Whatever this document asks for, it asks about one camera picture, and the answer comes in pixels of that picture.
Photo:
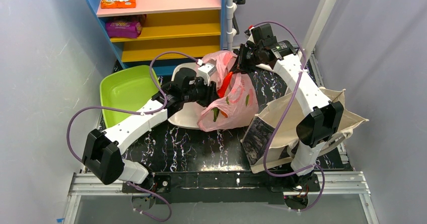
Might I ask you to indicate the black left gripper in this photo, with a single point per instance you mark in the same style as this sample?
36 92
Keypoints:
211 93

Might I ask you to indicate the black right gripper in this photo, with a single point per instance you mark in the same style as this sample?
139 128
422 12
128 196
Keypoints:
242 60

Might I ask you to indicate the red toy chili pepper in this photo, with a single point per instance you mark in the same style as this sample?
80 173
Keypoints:
221 92

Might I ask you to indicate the pink plastic grocery bag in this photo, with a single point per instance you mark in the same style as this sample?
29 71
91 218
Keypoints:
239 105

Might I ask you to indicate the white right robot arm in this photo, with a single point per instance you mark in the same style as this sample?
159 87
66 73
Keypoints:
321 116

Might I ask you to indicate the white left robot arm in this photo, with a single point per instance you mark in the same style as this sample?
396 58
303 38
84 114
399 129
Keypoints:
104 149

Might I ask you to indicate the beige canvas tote bag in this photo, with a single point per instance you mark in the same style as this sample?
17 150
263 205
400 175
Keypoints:
263 124

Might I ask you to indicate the purple snack bag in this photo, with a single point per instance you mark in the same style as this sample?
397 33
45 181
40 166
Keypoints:
125 26

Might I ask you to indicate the white rectangular tray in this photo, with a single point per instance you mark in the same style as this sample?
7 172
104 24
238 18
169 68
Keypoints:
189 115

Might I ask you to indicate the white pvc pipe stand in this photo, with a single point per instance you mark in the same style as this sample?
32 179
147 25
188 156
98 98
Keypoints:
232 28

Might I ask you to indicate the colourful wooden shelf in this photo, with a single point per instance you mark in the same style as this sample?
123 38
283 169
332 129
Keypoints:
193 27

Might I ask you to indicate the green plastic tray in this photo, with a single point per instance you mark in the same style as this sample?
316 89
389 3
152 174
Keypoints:
127 89

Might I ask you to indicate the white camera pole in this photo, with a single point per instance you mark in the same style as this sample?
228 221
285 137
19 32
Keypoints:
319 20

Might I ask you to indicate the aluminium base frame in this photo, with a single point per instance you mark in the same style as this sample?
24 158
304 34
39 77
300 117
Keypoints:
235 185

